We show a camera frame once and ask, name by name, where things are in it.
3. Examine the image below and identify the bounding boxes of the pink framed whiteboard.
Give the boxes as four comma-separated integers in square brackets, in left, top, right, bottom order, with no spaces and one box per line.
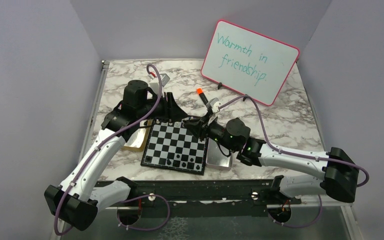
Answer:
[200,19,300,106]

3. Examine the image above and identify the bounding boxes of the orange black highlighter marker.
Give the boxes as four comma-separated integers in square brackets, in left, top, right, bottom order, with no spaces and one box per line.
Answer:
[196,88,209,106]

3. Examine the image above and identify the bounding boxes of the silver tin lid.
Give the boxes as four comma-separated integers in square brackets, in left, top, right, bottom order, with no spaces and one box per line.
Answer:
[205,139,233,171]

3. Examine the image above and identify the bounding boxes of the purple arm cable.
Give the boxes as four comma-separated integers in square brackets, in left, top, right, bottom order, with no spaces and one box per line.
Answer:
[218,96,370,229]
[53,63,171,237]

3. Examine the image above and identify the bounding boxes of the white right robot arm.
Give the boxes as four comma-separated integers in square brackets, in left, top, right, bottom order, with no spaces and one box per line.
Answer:
[183,117,359,204]

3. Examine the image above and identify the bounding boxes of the aluminium side rail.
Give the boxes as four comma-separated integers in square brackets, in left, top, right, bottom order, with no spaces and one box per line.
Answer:
[77,60,110,165]

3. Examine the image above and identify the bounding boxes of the black white chess board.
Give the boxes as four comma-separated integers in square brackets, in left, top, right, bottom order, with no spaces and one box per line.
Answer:
[140,120,208,176]

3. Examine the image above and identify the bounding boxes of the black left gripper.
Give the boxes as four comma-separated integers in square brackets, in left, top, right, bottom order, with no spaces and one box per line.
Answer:
[137,91,189,123]

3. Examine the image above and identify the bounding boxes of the gold tin box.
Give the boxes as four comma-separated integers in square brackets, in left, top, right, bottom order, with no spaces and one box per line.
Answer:
[121,125,151,152]

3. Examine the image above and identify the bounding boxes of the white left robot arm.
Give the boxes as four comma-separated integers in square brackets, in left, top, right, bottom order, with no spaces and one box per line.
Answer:
[44,80,188,236]

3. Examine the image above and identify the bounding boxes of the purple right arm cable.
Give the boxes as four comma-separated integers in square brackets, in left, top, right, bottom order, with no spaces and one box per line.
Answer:
[218,96,370,229]

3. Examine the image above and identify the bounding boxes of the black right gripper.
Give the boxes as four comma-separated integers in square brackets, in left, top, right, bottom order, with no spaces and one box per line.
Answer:
[184,112,237,153]

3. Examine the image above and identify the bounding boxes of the black mounting base rail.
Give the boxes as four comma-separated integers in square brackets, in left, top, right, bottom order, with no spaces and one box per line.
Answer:
[110,179,301,218]

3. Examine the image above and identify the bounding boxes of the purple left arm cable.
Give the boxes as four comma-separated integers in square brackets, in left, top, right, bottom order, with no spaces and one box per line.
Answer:
[53,63,171,237]

